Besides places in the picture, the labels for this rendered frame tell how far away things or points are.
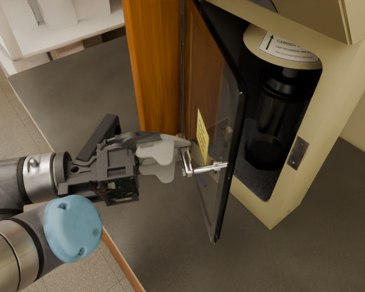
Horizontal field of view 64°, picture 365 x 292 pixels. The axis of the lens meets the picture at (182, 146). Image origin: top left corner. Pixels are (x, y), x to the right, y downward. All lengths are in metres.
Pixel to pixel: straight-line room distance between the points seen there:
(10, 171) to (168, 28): 0.41
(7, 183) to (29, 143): 1.92
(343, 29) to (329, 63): 0.09
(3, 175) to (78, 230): 0.18
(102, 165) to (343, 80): 0.35
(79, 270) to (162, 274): 1.11
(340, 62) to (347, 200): 0.49
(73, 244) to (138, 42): 0.42
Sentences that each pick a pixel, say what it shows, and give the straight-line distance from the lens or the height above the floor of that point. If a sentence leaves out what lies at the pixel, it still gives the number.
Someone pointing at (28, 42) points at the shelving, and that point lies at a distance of 1.54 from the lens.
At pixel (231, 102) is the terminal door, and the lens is 0.35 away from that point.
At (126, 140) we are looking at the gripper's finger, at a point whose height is 1.24.
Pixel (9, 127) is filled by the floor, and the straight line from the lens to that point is 2.62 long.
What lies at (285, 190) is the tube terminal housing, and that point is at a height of 1.10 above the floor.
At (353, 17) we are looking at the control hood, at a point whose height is 1.45.
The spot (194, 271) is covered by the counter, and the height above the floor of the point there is 0.94.
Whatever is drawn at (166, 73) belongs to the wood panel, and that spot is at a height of 1.18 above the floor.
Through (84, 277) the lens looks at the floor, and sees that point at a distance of 1.73.
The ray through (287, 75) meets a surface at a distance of 0.59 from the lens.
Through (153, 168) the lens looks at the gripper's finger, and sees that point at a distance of 0.50.
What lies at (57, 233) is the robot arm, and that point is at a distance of 0.35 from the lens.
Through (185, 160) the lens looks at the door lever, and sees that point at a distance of 0.47.
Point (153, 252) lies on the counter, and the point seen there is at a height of 0.94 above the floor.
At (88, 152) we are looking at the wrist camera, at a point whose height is 1.22.
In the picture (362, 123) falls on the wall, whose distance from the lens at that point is 0.98.
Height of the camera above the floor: 1.58
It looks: 48 degrees down
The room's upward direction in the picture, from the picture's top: straight up
